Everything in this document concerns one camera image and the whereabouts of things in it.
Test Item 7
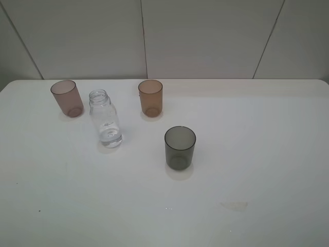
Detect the pink translucent plastic cup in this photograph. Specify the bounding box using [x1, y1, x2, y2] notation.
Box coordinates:
[50, 80, 84, 118]

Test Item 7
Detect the orange translucent plastic cup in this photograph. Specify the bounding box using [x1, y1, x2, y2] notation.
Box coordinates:
[138, 80, 163, 118]

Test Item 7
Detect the grey translucent plastic cup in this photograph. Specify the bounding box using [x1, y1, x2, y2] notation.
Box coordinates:
[164, 126, 196, 170]

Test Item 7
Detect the clear plastic water bottle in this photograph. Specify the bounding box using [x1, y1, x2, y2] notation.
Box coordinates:
[89, 89, 122, 148]

